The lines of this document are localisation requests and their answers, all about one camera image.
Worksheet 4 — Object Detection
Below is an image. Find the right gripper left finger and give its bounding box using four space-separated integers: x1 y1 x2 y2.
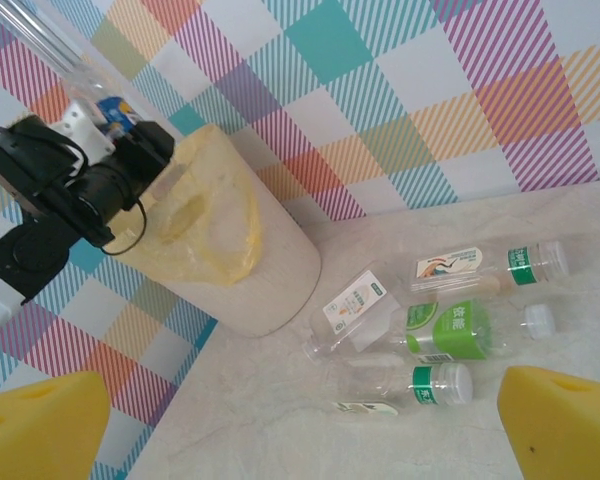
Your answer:
0 369 111 480

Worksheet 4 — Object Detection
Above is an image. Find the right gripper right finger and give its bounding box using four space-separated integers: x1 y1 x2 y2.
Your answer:
496 364 600 480

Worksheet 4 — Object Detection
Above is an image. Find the Pepsi blue label bottle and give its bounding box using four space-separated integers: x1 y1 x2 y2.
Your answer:
0 0 141 139

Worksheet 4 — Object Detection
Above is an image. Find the clear bottle green neck band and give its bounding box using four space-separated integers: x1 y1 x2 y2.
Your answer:
324 360 474 419

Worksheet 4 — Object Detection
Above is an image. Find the clear bottle green label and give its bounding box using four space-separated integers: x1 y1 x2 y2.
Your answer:
379 298 556 364

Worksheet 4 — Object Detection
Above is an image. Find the clear bottle bird label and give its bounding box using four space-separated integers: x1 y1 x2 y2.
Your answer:
409 239 571 296

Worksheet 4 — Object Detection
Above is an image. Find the clear bottle white square label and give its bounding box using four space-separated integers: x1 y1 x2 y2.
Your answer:
302 269 411 364

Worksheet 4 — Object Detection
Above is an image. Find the yellow plastic bin liner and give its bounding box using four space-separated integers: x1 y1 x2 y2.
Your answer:
104 124 264 289

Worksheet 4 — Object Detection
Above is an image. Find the beige round waste bin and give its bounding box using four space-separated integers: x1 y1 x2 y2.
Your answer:
144 124 324 339

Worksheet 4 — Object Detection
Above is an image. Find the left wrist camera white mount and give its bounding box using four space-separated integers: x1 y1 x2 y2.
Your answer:
49 99 116 164

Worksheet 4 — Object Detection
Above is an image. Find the left gripper thin black cable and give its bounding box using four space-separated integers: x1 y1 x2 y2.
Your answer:
102 199 149 257

